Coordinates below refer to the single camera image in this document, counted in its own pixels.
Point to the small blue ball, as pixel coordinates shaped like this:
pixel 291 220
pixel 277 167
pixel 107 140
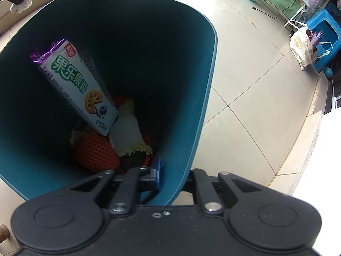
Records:
pixel 328 73

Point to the blue plastic stool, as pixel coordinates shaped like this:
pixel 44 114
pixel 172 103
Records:
pixel 329 40

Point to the white tote bag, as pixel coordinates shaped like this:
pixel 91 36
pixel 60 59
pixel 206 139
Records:
pixel 303 45

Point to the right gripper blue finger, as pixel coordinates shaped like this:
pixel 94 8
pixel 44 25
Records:
pixel 155 171

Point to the white cabbage piece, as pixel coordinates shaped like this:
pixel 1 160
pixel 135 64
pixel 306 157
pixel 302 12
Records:
pixel 125 136

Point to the purple white biscuit package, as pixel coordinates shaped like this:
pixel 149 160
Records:
pixel 72 72

